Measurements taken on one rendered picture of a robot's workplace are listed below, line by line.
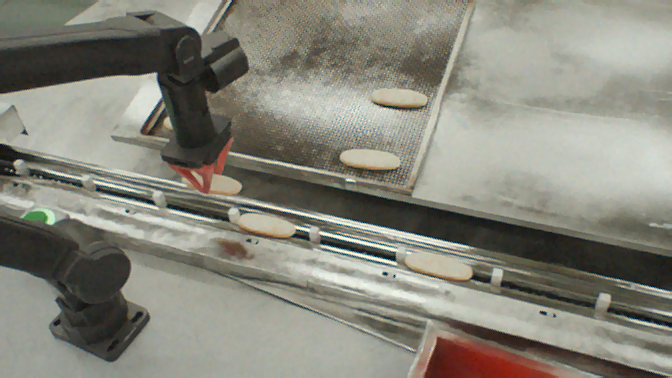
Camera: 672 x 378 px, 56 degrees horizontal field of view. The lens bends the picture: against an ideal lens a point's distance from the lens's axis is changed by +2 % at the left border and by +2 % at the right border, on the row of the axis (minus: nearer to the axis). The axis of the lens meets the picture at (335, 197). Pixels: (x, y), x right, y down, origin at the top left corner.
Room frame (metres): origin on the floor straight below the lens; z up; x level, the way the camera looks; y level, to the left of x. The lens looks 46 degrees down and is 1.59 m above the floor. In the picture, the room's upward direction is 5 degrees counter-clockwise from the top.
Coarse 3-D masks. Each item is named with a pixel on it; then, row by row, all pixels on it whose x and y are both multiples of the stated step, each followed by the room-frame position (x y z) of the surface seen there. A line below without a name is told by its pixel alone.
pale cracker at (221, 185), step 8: (200, 176) 0.72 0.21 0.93; (216, 176) 0.72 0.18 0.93; (224, 176) 0.72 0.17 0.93; (192, 184) 0.71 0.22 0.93; (216, 184) 0.70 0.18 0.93; (224, 184) 0.70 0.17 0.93; (232, 184) 0.70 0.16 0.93; (240, 184) 0.70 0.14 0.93; (216, 192) 0.69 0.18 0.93; (224, 192) 0.68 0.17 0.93; (232, 192) 0.68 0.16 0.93
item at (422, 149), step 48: (384, 0) 1.15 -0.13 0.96; (432, 0) 1.12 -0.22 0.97; (288, 48) 1.06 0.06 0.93; (336, 48) 1.03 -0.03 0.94; (384, 48) 1.01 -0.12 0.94; (432, 48) 0.99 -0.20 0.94; (336, 96) 0.91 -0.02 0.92; (240, 144) 0.83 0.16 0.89; (336, 144) 0.80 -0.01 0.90; (384, 144) 0.79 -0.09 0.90
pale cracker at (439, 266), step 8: (408, 256) 0.58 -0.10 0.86; (416, 256) 0.58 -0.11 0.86; (424, 256) 0.58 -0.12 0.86; (432, 256) 0.58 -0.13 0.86; (440, 256) 0.58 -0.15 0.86; (408, 264) 0.57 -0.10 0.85; (416, 264) 0.57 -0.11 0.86; (424, 264) 0.56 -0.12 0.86; (432, 264) 0.56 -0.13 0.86; (440, 264) 0.56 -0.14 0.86; (448, 264) 0.56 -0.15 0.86; (456, 264) 0.56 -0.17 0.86; (464, 264) 0.56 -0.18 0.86; (424, 272) 0.55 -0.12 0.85; (432, 272) 0.55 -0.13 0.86; (440, 272) 0.55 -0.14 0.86; (448, 272) 0.54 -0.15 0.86; (456, 272) 0.54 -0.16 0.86; (464, 272) 0.54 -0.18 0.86
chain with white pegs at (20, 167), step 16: (16, 160) 0.87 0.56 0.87; (48, 176) 0.85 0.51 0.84; (112, 192) 0.80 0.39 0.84; (160, 192) 0.76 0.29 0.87; (176, 208) 0.75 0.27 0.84; (320, 240) 0.64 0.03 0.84; (384, 256) 0.60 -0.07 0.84; (400, 256) 0.58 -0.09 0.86; (496, 272) 0.53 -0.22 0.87; (512, 288) 0.52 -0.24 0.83; (528, 288) 0.52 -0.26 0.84; (576, 304) 0.49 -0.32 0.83; (592, 304) 0.48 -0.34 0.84; (608, 304) 0.47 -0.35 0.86; (640, 320) 0.45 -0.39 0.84; (656, 320) 0.45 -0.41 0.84
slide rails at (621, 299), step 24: (0, 168) 0.88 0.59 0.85; (48, 168) 0.87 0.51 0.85; (72, 168) 0.86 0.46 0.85; (96, 192) 0.79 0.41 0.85; (144, 192) 0.78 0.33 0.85; (168, 192) 0.78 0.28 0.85; (192, 216) 0.71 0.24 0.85; (240, 216) 0.70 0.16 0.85; (288, 240) 0.64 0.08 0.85; (360, 240) 0.63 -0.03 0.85; (384, 240) 0.62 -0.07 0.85; (384, 264) 0.58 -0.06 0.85; (480, 264) 0.56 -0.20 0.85; (480, 288) 0.52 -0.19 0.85; (504, 288) 0.52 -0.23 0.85; (552, 288) 0.51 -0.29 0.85; (576, 288) 0.51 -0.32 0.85; (600, 288) 0.50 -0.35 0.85; (600, 312) 0.46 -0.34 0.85; (648, 312) 0.46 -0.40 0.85
